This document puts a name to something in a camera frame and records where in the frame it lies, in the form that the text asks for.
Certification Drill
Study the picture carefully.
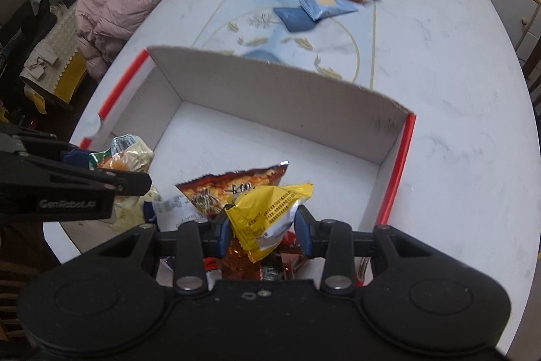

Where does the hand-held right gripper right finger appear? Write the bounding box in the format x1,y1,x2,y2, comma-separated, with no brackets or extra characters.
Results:
294,204,441,295

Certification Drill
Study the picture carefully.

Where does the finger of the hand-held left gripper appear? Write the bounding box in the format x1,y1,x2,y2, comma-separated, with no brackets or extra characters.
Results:
17,153,153,198
0,123,93,169

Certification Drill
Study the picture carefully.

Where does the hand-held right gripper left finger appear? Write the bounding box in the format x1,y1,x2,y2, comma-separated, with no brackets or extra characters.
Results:
98,212,233,295

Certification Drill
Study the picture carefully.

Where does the clear packet with yellow pastry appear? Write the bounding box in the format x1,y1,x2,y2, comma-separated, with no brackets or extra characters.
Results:
90,135,162,220

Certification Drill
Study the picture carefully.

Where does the red-brown foil cookie bag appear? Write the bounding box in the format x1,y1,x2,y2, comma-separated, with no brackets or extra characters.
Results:
205,232,306,282

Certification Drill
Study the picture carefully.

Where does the yellow snack packet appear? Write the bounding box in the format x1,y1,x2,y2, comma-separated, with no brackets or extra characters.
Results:
224,183,314,264

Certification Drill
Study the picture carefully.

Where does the brown printed snack packet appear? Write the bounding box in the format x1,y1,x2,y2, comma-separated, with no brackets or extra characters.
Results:
175,161,290,227

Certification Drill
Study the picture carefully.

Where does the white and blue snack packet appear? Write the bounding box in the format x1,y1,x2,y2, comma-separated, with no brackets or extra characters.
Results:
143,193,200,231

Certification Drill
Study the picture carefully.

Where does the red cardboard box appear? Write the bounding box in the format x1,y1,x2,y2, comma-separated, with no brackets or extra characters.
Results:
78,45,417,291

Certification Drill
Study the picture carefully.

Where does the chair with beige cloth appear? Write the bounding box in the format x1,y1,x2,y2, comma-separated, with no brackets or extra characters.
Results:
19,1,90,114

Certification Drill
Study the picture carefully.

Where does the pink padded jacket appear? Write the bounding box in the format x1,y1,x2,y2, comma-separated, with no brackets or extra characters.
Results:
75,0,187,81

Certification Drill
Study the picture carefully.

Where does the light blue sun-print packet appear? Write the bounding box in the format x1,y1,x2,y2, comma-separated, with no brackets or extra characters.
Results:
298,0,359,23

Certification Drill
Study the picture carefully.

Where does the dark wooden chair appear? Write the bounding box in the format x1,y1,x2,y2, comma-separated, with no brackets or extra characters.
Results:
523,50,541,95

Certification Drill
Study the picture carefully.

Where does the grey side cabinet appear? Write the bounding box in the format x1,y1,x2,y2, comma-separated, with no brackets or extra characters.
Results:
473,0,541,63

